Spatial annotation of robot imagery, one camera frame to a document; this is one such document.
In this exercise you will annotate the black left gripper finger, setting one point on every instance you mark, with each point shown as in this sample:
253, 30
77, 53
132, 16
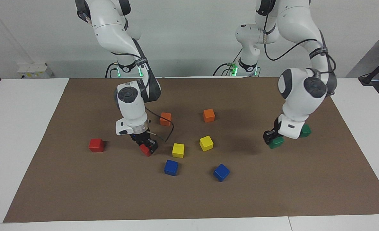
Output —
268, 136

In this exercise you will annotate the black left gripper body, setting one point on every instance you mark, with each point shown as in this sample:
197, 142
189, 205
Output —
275, 128

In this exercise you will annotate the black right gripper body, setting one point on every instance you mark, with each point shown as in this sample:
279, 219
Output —
141, 138

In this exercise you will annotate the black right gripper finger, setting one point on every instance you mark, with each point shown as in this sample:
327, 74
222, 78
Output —
140, 144
154, 146

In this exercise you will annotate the red wooden cube block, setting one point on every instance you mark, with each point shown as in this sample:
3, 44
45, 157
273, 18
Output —
96, 145
145, 150

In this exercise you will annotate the green wooden cube block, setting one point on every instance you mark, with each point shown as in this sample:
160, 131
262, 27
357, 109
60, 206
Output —
276, 143
306, 131

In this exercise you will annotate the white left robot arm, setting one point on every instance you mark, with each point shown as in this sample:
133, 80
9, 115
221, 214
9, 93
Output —
300, 96

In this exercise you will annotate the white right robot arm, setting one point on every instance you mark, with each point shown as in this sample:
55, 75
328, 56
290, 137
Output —
130, 109

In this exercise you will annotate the yellow wooden cube block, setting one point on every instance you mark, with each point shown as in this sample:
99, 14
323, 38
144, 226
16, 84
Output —
206, 143
178, 150

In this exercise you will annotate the blue wooden cube block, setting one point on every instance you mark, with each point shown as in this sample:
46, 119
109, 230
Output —
171, 167
221, 172

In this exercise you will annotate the orange wooden cube block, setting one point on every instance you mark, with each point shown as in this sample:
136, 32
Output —
208, 115
164, 120

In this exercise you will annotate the brown table mat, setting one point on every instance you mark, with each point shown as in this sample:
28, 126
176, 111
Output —
80, 186

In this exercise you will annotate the black stand with pole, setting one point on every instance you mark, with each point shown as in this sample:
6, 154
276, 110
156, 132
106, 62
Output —
367, 78

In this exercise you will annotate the white wall socket box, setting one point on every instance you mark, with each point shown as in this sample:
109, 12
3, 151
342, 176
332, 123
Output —
35, 69

